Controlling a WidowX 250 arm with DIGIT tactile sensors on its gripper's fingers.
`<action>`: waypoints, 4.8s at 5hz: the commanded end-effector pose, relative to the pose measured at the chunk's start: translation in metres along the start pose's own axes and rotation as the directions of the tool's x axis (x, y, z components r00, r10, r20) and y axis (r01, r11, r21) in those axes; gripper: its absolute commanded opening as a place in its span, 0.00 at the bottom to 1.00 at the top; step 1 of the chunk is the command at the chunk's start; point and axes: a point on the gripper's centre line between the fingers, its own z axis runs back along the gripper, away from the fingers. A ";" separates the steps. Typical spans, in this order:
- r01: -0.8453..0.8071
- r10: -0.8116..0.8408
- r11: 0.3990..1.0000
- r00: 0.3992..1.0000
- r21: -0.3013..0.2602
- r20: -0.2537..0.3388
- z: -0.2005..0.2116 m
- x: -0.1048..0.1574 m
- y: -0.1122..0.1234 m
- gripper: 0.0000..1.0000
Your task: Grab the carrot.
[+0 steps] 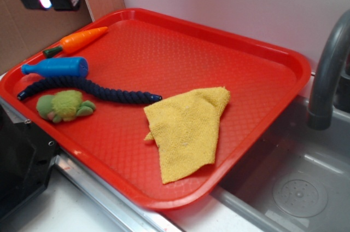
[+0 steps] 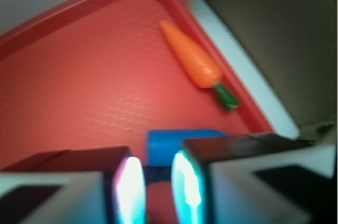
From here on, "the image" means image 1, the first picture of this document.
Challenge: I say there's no orange toy carrot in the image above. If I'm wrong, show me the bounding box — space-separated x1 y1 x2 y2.
42 27 108 59

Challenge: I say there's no brown cardboard panel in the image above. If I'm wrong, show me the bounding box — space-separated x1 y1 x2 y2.
1 0 125 74

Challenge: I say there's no blue toy bottle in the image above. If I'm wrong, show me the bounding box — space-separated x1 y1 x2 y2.
21 57 89 77

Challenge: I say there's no red plastic tray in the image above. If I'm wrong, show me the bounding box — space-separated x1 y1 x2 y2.
1 9 311 211

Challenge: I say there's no green plush toy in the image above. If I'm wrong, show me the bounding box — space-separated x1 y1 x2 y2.
36 90 96 124

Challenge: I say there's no yellow cloth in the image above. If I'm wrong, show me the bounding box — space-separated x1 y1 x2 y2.
144 87 231 184

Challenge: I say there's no grey faucet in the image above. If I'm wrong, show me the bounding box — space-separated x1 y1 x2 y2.
307 11 349 130

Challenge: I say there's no grey sink basin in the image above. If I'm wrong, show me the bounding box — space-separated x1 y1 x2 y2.
212 97 349 231

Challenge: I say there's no dark blue rope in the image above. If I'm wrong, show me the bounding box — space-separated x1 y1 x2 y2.
16 76 163 106

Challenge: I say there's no metal rail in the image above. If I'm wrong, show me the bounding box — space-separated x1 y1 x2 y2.
0 97 186 232

